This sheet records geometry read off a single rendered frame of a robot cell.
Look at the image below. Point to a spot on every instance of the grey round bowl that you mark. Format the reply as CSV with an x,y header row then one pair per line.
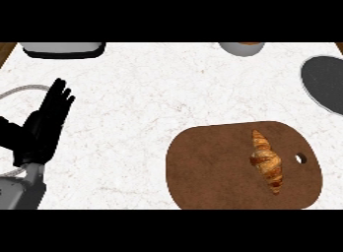
x,y
242,49

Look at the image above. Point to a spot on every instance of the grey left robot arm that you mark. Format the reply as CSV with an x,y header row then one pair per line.
x,y
15,193

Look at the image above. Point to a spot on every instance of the brown wooden cutting board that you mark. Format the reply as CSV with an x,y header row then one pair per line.
x,y
214,167

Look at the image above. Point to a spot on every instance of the pale grey black-based appliance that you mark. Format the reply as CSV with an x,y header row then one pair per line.
x,y
63,47

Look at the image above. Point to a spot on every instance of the dark grey round pan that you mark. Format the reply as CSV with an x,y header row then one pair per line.
x,y
332,87

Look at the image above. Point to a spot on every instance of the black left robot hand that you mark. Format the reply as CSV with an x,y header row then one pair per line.
x,y
42,138

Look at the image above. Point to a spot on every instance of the golden brown croissant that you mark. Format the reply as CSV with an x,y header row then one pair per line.
x,y
269,160

